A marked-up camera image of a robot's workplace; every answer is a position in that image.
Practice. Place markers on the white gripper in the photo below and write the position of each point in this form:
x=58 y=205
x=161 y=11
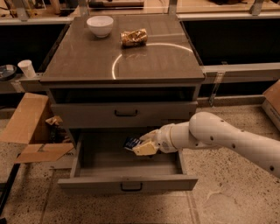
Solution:
x=163 y=139

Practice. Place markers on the blue rxbar wrapper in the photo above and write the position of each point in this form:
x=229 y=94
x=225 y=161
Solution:
x=131 y=142

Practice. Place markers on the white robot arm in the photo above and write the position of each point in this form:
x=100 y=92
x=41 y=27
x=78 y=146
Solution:
x=206 y=129

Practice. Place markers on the open grey lower drawer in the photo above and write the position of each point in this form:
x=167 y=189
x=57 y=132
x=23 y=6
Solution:
x=104 y=166

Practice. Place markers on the closed grey upper drawer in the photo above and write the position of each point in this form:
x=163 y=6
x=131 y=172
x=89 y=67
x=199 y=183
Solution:
x=123 y=115

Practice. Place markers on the grey drawer cabinet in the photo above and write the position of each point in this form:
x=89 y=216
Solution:
x=87 y=69

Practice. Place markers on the crumpled golden snack bag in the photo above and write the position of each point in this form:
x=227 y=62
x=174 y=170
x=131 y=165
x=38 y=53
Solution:
x=134 y=38

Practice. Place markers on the open cardboard box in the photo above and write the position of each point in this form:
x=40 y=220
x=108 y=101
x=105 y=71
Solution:
x=28 y=126

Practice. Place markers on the white ceramic bowl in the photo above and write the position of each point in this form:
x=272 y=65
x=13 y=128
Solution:
x=100 y=26

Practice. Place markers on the cardboard box at right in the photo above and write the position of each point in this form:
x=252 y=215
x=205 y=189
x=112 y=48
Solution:
x=271 y=104

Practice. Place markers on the white paper cup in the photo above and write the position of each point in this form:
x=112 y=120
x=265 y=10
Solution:
x=27 y=68

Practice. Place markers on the dark round plate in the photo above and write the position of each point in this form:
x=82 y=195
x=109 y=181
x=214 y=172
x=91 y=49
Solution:
x=7 y=72

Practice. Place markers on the grey metal shelf rail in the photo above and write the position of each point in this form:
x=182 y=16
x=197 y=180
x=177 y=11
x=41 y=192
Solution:
x=241 y=73

